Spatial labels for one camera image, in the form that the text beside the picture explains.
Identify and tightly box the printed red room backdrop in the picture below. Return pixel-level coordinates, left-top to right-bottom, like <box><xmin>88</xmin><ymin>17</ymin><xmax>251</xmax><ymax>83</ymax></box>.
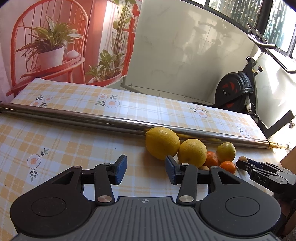
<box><xmin>1</xmin><ymin>1</ymin><xmax>142</xmax><ymax>101</ymax></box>

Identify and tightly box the orange tangerine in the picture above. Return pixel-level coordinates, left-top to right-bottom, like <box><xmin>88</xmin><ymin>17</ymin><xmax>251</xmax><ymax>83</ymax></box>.
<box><xmin>220</xmin><ymin>161</ymin><xmax>236</xmax><ymax>174</ymax></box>
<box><xmin>204</xmin><ymin>151</ymin><xmax>219</xmax><ymax>168</ymax></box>

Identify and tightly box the round yellow lemon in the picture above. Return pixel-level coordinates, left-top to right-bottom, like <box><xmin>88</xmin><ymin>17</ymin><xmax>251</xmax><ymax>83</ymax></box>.
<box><xmin>178</xmin><ymin>138</ymin><xmax>207</xmax><ymax>168</ymax></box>

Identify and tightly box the black exercise bike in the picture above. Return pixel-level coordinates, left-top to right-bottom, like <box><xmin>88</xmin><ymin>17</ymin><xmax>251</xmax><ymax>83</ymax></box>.
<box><xmin>193</xmin><ymin>22</ymin><xmax>296</xmax><ymax>140</ymax></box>

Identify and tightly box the brown kiwi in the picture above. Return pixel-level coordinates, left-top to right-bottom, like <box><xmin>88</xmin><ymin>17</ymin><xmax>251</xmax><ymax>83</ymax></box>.
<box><xmin>238</xmin><ymin>156</ymin><xmax>248</xmax><ymax>162</ymax></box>
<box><xmin>199</xmin><ymin>166</ymin><xmax>210</xmax><ymax>171</ymax></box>

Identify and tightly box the large yellow lemon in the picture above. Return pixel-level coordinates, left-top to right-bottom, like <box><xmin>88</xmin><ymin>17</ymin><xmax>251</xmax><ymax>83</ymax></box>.
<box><xmin>145</xmin><ymin>127</ymin><xmax>180</xmax><ymax>161</ymax></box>

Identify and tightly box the long steel pole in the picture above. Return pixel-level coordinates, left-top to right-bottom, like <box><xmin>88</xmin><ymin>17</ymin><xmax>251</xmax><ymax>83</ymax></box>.
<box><xmin>1</xmin><ymin>102</ymin><xmax>289</xmax><ymax>150</ymax></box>

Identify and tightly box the orange plaid floral tablecloth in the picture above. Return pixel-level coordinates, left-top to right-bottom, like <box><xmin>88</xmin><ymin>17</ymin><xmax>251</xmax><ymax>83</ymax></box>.
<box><xmin>0</xmin><ymin>77</ymin><xmax>285</xmax><ymax>241</ymax></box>

